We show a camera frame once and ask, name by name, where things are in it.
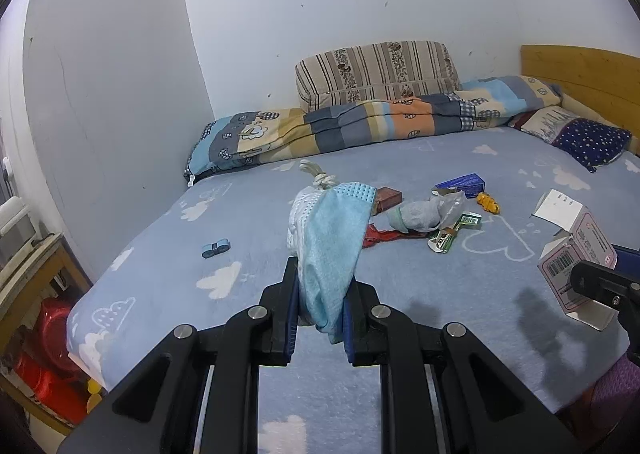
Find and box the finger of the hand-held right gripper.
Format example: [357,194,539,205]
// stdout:
[570,260,640,309]
[611,244,640,270]

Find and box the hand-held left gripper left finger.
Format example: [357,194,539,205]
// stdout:
[57,257,301,454]

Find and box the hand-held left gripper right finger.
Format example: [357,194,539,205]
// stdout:
[342,279,576,454]

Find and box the white and pink box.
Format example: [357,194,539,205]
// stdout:
[531,189,618,332]

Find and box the blue face mask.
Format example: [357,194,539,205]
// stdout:
[286,159,378,345]

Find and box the yellow toy robot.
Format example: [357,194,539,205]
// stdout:
[475,191,502,215]

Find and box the brown cardboard box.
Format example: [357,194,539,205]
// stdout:
[374,187,404,215]

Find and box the red plastic wrapper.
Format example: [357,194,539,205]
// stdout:
[362,223,426,250]

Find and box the small blue clip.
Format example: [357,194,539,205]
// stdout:
[201,239,232,258]

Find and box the navy star print pillow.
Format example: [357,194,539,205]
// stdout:
[550,117,633,172]

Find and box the grey sock with green cuff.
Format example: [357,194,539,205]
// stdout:
[387,201,443,233]

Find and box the clear plastic bag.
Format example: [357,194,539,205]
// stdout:
[431,188,468,227]

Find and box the blue toothpaste box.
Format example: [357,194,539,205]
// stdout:
[435,173,487,198]

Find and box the wooden headboard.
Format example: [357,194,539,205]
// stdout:
[520,44,640,130]

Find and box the patchwork quilt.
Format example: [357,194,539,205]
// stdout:
[185,75,563,185]

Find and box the red plastic basin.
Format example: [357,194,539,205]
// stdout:
[15,351,88,427]
[37,297,76,350]

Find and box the wooden side table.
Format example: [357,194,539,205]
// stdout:
[0,231,108,435]

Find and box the striped beige pillow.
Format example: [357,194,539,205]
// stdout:
[295,40,462,112]

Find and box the white appliance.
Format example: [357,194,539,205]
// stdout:
[0,157,41,260]

